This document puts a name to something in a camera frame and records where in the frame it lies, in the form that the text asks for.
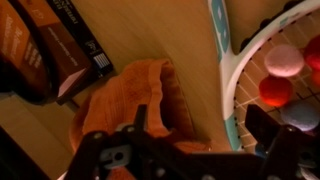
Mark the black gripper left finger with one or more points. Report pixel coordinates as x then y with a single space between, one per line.
110 150

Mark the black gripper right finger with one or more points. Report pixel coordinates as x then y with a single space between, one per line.
286 146

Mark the orange terry towel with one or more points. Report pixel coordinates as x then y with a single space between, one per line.
133 96

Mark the colourful felt ball garland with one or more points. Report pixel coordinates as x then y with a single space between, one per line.
283 60

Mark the white blue tennis racket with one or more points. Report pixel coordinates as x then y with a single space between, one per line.
230 60

